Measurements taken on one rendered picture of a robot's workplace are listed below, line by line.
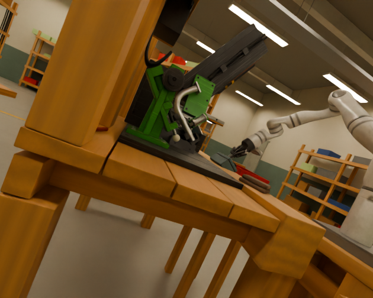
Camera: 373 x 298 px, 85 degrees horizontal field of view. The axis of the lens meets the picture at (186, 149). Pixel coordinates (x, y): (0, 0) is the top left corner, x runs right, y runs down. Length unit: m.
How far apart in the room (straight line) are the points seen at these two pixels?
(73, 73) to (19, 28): 10.73
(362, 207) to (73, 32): 0.92
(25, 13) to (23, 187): 10.83
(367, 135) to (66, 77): 1.00
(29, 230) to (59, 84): 0.26
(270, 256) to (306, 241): 0.10
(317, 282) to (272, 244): 0.31
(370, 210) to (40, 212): 0.91
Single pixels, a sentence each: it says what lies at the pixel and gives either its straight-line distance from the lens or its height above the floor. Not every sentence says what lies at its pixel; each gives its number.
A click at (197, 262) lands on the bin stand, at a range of 1.34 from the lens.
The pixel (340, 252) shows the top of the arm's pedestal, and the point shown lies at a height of 0.84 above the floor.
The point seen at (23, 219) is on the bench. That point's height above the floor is 0.73.
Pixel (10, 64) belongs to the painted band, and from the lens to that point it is 11.02.
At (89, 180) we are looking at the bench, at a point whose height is 0.80.
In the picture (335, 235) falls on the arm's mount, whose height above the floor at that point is 0.87.
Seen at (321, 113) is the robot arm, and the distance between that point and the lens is 1.25.
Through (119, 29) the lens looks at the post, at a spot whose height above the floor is 1.09.
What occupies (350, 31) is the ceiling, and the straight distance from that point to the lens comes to 6.17.
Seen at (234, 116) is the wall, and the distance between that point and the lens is 11.10.
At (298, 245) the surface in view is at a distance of 0.62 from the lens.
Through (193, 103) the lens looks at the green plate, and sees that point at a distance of 1.04.
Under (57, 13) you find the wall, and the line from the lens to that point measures 10.89.
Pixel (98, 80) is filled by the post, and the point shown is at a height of 1.00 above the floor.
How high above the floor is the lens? 0.98
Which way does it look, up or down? 4 degrees down
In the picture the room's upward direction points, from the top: 24 degrees clockwise
